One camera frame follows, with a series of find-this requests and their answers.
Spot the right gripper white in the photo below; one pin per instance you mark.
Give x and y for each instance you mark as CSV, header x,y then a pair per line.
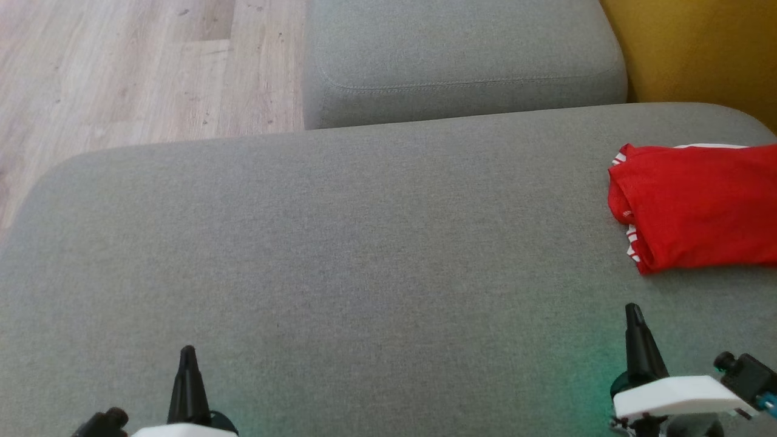
x,y
674,397

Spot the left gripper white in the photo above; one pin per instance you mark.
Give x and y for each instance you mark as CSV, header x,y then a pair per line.
x,y
188,431

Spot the red Bulls jersey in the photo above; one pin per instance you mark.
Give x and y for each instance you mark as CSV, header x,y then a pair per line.
x,y
704,206

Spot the large grey sofa seat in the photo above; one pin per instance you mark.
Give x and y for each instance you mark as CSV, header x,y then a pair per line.
x,y
364,273

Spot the small grey sofa cushion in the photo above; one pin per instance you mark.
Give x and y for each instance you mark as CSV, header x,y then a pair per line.
x,y
461,60

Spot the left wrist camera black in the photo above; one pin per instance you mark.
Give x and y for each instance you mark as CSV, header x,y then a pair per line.
x,y
103,425

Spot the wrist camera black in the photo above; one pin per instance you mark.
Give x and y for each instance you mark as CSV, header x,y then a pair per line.
x,y
103,425
749,376

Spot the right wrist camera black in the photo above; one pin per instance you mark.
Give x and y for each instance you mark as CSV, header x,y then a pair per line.
x,y
749,376

